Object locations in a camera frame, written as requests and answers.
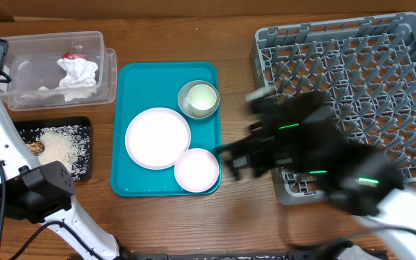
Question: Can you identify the small white plate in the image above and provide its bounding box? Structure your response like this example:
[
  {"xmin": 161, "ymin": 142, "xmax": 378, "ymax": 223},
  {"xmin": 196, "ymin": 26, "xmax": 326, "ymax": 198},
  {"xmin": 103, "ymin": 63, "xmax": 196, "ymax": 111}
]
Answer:
[{"xmin": 174, "ymin": 148, "xmax": 220, "ymax": 193}]

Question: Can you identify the large white plate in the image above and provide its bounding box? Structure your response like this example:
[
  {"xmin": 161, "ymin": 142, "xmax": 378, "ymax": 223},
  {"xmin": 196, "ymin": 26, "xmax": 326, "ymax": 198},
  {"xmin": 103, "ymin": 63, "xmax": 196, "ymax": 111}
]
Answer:
[{"xmin": 124, "ymin": 108, "xmax": 191, "ymax": 170}]

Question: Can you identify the white napkin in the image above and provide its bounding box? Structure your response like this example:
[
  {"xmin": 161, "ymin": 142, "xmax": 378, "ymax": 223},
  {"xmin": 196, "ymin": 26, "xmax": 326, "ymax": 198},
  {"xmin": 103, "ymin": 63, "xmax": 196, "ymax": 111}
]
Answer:
[{"xmin": 19, "ymin": 56, "xmax": 100, "ymax": 103}]

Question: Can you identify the rice leftovers pile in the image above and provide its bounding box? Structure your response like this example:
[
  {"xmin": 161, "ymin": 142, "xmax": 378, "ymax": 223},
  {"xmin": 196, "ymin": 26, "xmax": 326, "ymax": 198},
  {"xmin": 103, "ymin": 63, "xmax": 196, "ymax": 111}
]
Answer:
[{"xmin": 19, "ymin": 124, "xmax": 91, "ymax": 181}]

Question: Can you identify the red snack wrapper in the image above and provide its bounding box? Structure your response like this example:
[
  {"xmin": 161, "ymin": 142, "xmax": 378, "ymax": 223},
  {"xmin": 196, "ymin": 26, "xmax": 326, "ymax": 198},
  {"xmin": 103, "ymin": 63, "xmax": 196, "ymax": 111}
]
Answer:
[{"xmin": 62, "ymin": 52, "xmax": 85, "ymax": 60}]

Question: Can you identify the brown food scrap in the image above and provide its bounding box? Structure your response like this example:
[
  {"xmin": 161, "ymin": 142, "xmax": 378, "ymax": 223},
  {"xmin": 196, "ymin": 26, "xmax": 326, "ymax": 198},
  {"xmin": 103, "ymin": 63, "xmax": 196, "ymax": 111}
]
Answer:
[{"xmin": 26, "ymin": 141, "xmax": 45, "ymax": 156}]

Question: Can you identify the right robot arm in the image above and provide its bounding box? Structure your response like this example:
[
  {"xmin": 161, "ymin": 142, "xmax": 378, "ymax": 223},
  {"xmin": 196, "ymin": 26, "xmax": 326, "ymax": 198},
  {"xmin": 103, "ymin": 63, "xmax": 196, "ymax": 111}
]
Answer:
[{"xmin": 217, "ymin": 90, "xmax": 416, "ymax": 259}]

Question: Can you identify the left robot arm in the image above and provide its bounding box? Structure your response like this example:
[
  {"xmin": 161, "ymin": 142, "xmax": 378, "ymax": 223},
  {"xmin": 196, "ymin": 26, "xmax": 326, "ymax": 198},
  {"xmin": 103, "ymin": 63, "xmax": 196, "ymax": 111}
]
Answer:
[{"xmin": 0, "ymin": 39, "xmax": 129, "ymax": 259}]

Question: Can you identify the grey dishwasher rack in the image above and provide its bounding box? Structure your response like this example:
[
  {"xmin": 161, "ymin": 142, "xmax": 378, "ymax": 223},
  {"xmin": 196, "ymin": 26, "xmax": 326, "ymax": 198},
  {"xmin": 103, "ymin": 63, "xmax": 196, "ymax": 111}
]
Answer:
[{"xmin": 251, "ymin": 12, "xmax": 416, "ymax": 187}]

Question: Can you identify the white paper cup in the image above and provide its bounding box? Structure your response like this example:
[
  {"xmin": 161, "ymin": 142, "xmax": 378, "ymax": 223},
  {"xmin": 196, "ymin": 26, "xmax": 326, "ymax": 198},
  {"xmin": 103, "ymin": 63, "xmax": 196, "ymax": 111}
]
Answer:
[{"xmin": 188, "ymin": 84, "xmax": 217, "ymax": 118}]

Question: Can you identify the grey metal bowl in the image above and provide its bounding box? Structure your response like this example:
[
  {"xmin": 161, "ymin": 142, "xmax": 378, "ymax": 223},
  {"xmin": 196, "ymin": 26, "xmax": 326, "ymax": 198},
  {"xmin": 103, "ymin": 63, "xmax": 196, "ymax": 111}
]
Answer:
[{"xmin": 178, "ymin": 80, "xmax": 220, "ymax": 119}]

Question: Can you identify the black plastic tray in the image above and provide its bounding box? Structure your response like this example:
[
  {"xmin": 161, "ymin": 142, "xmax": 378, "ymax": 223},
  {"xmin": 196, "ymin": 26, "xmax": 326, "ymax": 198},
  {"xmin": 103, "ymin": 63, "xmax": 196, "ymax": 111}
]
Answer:
[{"xmin": 14, "ymin": 116, "xmax": 92, "ymax": 181}]

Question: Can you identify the clear plastic storage bin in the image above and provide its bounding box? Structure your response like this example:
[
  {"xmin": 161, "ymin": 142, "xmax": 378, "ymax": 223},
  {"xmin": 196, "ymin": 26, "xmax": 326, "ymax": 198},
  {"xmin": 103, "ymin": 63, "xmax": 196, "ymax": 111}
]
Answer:
[{"xmin": 0, "ymin": 31, "xmax": 118, "ymax": 111}]

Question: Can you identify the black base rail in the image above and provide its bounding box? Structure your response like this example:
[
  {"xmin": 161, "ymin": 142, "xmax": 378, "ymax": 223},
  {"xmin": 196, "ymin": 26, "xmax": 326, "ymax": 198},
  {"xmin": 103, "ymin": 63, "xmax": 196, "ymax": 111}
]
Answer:
[{"xmin": 121, "ymin": 249, "xmax": 389, "ymax": 260}]

